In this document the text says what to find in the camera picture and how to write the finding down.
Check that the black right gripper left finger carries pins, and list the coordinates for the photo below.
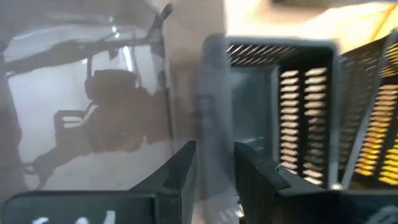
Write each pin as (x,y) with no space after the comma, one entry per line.
(177,186)

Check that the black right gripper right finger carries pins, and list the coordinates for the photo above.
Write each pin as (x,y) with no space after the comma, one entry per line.
(255,186)

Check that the yellow slotted plastic basket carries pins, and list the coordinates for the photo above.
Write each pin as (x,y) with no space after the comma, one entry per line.
(387,23)

